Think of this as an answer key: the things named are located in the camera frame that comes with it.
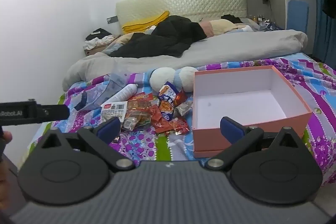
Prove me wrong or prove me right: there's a blue and orange snack packet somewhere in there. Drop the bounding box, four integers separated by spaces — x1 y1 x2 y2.
158 81 184 122

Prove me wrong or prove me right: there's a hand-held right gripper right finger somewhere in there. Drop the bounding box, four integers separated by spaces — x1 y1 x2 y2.
205 116 302 171

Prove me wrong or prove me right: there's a brown cardboard box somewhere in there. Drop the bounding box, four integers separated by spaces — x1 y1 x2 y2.
84 35 121 57

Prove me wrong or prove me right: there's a silver snack packet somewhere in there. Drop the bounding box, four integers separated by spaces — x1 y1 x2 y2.
175 101 194 117

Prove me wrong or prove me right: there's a pink and beige pillow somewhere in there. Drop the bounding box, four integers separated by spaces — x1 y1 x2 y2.
198 19 244 37

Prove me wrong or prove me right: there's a black jacket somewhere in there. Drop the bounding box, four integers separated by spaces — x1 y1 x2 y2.
109 15 208 58

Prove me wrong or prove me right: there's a clear plastic bag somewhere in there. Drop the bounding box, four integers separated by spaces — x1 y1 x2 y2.
74 65 132 111

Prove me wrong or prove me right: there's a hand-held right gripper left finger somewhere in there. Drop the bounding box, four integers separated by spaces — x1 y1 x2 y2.
39 116 135 172

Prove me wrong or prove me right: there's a yellow cloth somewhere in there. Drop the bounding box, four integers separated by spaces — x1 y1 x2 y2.
122 11 171 34

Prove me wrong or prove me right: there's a quilted cream headboard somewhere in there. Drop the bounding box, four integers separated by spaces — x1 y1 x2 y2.
116 0 248 35

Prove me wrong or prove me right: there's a person's left hand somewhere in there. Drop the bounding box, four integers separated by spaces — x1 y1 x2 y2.
0 132 13 161

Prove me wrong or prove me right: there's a floral bedsheet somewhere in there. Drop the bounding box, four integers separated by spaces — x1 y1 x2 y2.
29 57 336 185

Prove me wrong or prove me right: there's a blue board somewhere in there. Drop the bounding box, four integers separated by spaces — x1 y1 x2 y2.
287 0 310 31

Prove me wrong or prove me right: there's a white spray bottle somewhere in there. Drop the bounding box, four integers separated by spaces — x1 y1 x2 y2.
109 84 138 106

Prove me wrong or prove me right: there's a pile of clothes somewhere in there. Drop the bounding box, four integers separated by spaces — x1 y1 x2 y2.
84 28 114 50

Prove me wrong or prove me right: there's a blue curtain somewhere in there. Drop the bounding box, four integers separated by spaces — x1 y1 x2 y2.
312 0 336 63

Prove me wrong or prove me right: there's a red foil snack packet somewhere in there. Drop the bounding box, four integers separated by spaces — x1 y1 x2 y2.
175 90 187 106

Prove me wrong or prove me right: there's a row of small bottles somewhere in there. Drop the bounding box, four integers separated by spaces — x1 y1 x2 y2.
248 14 271 24

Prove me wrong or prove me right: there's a clear red label snack packet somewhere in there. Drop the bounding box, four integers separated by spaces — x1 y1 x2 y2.
123 109 151 131
129 92 154 109

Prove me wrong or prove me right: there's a grey duvet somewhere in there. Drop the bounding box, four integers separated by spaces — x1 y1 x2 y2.
62 29 308 90

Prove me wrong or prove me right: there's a white and blue plush toy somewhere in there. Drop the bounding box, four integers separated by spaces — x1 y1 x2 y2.
150 67 198 92

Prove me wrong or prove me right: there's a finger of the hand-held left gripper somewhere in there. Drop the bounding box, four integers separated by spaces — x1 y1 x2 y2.
42 105 70 123

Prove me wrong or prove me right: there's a pink cardboard box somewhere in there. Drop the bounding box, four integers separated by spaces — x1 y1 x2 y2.
192 65 313 159

